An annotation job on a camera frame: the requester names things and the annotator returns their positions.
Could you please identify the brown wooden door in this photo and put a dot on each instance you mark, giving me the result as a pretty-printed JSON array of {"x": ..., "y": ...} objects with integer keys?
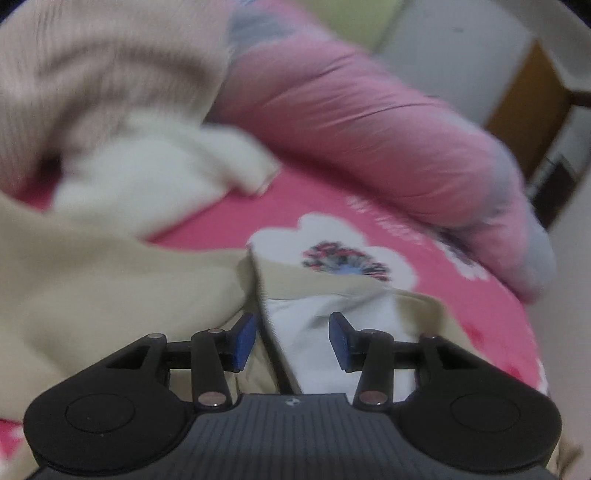
[{"x": 521, "y": 106}]

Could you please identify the pink and grey quilt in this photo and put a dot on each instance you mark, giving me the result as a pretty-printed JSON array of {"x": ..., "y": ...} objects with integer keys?
[{"x": 346, "y": 115}]

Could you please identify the pink floral bed blanket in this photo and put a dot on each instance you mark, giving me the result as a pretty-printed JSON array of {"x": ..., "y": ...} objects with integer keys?
[{"x": 323, "y": 203}]

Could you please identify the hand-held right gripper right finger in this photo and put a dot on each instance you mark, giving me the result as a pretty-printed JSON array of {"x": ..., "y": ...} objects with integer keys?
[{"x": 339, "y": 339}]

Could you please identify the pink houndstooth knit garment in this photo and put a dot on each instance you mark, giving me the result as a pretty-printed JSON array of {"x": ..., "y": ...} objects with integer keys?
[{"x": 92, "y": 69}]

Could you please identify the beige zip jacket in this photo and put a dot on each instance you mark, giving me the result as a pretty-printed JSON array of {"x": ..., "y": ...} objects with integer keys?
[{"x": 115, "y": 286}]

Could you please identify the pale yellow wardrobe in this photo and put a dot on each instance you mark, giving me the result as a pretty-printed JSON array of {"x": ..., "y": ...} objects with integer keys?
[{"x": 351, "y": 18}]

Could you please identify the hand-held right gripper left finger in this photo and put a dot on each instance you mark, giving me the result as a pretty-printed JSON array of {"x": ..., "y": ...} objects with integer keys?
[{"x": 242, "y": 339}]

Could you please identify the white fleece garment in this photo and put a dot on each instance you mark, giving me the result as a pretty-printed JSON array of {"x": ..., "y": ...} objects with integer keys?
[{"x": 161, "y": 170}]

